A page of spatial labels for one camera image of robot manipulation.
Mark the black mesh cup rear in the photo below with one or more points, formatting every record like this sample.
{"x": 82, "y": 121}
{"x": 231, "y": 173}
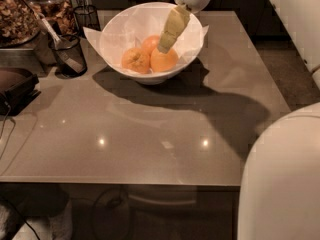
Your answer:
{"x": 86, "y": 16}

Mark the large glass snack jar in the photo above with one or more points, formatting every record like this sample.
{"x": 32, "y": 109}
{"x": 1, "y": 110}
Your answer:
{"x": 18, "y": 24}

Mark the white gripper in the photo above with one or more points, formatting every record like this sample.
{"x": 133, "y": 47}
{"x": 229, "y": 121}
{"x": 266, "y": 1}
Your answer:
{"x": 177, "y": 19}

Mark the dark brown tray device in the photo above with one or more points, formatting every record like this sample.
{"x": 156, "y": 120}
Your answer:
{"x": 17, "y": 87}

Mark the white ceramic bowl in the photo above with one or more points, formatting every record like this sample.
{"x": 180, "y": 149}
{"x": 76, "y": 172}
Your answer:
{"x": 133, "y": 17}

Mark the black mesh cup front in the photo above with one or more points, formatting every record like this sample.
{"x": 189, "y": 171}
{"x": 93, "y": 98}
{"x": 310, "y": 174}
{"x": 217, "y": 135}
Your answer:
{"x": 69, "y": 56}

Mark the white paper bowl liner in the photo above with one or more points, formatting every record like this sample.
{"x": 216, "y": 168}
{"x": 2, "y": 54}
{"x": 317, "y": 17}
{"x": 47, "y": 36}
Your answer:
{"x": 133, "y": 27}

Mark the orange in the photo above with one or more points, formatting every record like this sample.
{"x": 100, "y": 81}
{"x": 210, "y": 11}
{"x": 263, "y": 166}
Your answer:
{"x": 160, "y": 62}
{"x": 150, "y": 43}
{"x": 136, "y": 59}

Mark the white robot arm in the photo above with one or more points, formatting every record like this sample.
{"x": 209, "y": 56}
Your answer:
{"x": 280, "y": 189}

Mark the black mesh cup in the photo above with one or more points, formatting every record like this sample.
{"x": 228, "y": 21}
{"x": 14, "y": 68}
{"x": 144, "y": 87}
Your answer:
{"x": 86, "y": 16}
{"x": 69, "y": 56}

